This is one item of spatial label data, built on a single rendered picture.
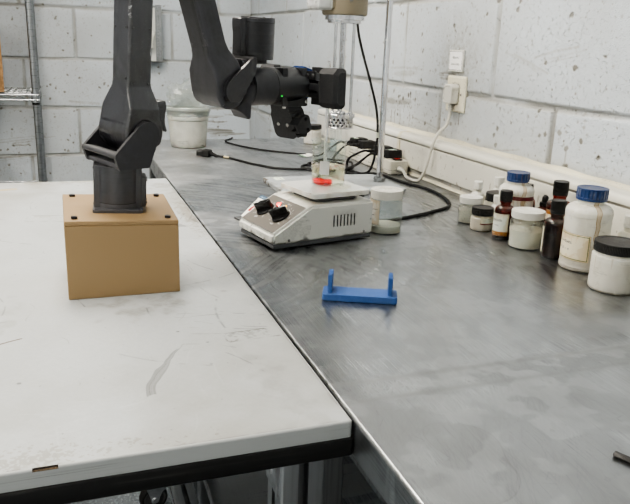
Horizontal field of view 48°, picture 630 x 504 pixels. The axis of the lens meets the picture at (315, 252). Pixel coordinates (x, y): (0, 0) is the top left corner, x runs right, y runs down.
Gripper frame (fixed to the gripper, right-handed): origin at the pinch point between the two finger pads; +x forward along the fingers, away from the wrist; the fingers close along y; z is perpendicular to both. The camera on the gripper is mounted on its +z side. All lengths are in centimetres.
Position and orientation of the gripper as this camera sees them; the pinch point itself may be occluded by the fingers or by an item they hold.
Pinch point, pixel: (322, 84)
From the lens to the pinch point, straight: 121.6
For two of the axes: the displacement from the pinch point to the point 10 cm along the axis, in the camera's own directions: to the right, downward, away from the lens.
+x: 7.1, -1.8, 6.8
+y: 7.0, 2.2, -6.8
